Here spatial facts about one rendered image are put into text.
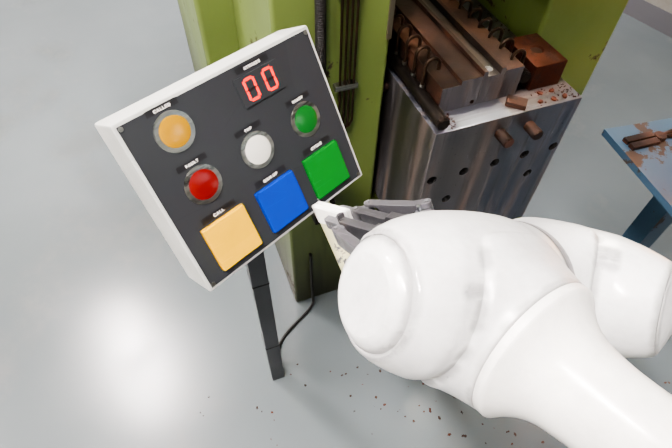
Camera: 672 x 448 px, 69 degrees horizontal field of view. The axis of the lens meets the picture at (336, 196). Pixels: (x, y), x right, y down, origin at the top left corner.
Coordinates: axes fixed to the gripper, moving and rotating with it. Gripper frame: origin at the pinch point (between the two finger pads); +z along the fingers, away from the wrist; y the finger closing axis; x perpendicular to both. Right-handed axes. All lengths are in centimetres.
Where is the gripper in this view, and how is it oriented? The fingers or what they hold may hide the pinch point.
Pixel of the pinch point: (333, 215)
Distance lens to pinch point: 69.3
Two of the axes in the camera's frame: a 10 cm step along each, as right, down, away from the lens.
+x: -3.4, -8.3, -4.4
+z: -6.3, -1.5, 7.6
